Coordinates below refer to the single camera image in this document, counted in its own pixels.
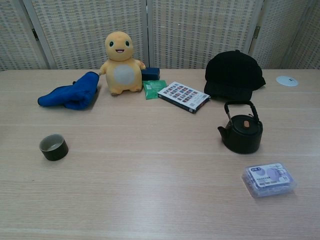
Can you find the dark ceramic cup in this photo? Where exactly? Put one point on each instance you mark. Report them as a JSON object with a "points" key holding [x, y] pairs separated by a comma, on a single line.
{"points": [[56, 153]]}

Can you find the green foil packet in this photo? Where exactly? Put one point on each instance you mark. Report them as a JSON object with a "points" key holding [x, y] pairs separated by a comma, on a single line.
{"points": [[151, 90]]}

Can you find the flat box with coloured print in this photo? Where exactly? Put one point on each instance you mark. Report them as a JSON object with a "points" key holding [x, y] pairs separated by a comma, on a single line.
{"points": [[182, 96]]}

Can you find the dark blue small box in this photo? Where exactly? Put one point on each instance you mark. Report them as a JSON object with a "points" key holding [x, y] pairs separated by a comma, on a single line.
{"points": [[151, 73]]}

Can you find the yellow plush dinosaur toy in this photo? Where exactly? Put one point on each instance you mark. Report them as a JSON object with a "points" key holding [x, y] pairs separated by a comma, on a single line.
{"points": [[122, 75]]}

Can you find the black baseball cap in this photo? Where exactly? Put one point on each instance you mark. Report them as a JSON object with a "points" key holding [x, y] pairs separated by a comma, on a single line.
{"points": [[230, 72]]}

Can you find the blue folded cloth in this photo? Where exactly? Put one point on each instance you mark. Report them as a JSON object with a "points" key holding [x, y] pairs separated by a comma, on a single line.
{"points": [[75, 95]]}

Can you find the white woven folding screen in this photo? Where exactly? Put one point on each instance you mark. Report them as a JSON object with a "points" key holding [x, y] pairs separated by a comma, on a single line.
{"points": [[200, 32]]}

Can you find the clear plastic box purple label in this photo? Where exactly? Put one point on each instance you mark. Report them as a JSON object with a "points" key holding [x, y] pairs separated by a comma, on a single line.
{"points": [[268, 180]]}

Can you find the white round table grommet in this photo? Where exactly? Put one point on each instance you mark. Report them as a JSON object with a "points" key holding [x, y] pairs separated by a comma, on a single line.
{"points": [[286, 81]]}

